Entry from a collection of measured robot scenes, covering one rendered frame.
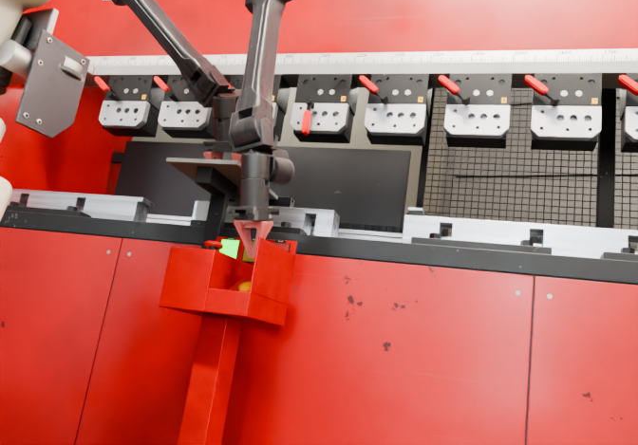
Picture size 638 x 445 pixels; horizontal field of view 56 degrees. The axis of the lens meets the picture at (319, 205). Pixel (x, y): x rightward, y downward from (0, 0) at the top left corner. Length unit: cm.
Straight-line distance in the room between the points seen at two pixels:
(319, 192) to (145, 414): 99
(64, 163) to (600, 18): 175
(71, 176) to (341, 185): 98
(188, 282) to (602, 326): 80
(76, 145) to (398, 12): 128
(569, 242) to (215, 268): 77
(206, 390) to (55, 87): 60
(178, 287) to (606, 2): 119
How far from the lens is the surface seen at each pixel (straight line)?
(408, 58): 162
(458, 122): 151
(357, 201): 206
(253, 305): 114
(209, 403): 121
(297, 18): 176
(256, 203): 118
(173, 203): 232
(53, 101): 108
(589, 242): 144
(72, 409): 159
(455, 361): 128
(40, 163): 224
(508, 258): 130
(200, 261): 120
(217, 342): 121
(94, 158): 245
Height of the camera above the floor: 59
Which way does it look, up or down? 15 degrees up
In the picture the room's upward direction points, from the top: 8 degrees clockwise
